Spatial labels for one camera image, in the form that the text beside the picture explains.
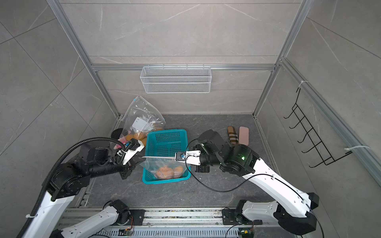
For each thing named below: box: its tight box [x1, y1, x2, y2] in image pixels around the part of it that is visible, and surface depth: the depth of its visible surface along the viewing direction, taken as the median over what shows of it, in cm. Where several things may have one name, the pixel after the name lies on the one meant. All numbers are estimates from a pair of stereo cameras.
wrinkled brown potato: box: [173, 165, 184, 178], surface depth 78 cm
